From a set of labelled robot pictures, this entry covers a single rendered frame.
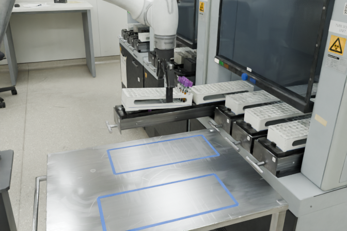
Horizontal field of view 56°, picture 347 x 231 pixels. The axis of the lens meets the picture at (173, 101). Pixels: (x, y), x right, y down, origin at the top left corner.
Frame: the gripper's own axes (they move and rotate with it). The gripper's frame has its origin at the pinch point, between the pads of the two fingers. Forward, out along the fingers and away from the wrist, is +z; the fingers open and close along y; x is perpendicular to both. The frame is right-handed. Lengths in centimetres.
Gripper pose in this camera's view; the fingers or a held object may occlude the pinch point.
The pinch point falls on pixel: (164, 93)
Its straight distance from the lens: 142.5
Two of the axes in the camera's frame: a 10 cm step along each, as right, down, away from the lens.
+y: 3.6, 3.7, -8.5
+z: -0.1, 9.2, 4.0
